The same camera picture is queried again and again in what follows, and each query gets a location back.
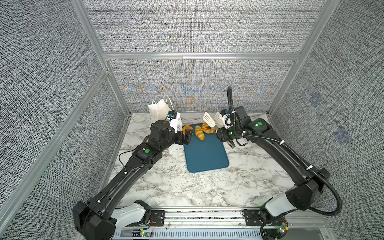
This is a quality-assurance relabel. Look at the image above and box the small striped bread roll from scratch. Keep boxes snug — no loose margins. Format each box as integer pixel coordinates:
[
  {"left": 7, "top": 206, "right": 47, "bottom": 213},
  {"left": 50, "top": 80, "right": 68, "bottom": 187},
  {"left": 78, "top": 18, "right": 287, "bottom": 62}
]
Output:
[{"left": 195, "top": 125, "right": 205, "bottom": 141}]

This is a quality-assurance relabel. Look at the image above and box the white paper bag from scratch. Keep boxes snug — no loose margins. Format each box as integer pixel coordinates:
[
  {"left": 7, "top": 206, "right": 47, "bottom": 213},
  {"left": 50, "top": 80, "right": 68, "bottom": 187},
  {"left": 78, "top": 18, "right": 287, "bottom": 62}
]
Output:
[{"left": 148, "top": 95, "right": 182, "bottom": 130}]

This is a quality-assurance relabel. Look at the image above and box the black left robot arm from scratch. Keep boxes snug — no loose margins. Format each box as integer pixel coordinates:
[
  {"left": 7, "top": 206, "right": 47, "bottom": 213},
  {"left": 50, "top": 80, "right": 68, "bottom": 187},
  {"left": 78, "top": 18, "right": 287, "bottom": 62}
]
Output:
[{"left": 73, "top": 121, "right": 193, "bottom": 240}]

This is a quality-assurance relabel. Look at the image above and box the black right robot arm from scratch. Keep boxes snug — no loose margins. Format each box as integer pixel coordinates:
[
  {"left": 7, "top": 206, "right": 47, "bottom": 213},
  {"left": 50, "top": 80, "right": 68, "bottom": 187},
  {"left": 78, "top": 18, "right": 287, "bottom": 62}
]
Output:
[{"left": 215, "top": 106, "right": 335, "bottom": 225}]

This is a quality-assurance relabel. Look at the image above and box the round golden bun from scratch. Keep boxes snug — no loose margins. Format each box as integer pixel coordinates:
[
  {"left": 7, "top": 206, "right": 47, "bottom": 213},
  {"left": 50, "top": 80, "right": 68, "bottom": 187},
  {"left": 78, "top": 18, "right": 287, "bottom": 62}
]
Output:
[{"left": 182, "top": 125, "right": 193, "bottom": 135}]

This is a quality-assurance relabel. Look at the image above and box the teal serving tray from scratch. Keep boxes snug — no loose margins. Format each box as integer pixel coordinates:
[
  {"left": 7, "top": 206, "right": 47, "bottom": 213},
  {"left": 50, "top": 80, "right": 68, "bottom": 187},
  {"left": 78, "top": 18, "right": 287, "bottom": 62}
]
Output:
[{"left": 183, "top": 123, "right": 230, "bottom": 173}]

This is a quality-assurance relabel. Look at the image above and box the twisted ring bread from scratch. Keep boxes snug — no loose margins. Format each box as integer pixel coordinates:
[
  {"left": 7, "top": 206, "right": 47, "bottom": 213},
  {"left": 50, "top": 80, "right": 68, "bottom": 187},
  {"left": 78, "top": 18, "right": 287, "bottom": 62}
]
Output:
[{"left": 201, "top": 123, "right": 216, "bottom": 134}]

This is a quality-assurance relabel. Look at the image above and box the black corrugated cable conduit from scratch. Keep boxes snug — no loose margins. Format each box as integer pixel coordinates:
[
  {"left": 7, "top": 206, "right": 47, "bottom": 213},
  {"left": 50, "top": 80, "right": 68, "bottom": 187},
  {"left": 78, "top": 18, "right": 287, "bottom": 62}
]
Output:
[{"left": 226, "top": 86, "right": 343, "bottom": 217}]

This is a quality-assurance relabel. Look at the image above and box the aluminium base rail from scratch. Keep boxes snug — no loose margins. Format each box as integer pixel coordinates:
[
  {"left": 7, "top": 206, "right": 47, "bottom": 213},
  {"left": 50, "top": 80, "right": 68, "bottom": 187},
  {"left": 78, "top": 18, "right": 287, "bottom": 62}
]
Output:
[{"left": 112, "top": 207, "right": 336, "bottom": 240}]

